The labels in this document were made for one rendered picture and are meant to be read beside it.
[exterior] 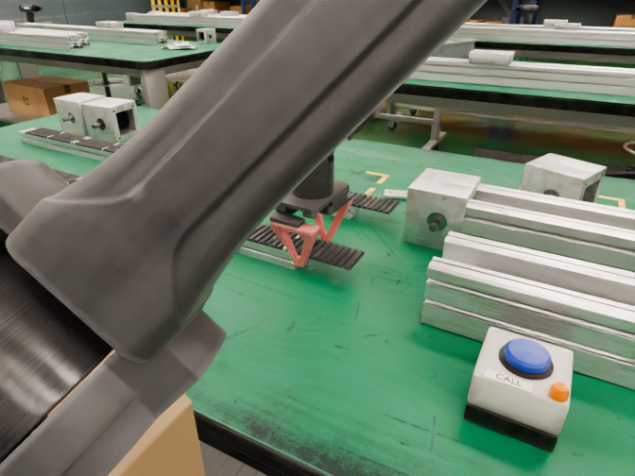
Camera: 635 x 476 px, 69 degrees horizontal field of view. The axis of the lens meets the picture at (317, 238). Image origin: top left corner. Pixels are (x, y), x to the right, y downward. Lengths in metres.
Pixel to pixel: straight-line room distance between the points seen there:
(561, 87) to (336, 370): 1.77
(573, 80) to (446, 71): 0.49
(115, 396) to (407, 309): 0.48
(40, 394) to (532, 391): 0.38
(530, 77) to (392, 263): 1.52
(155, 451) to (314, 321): 0.28
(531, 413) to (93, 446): 0.37
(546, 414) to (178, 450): 0.31
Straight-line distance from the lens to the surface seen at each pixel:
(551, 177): 0.88
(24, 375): 0.19
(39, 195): 0.19
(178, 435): 0.39
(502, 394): 0.46
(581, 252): 0.72
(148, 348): 0.17
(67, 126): 1.50
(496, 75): 2.13
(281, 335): 0.57
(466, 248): 0.61
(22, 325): 0.19
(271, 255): 0.70
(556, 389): 0.46
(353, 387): 0.51
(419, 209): 0.74
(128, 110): 1.39
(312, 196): 0.60
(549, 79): 2.14
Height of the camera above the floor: 1.15
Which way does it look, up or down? 29 degrees down
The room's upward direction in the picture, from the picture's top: straight up
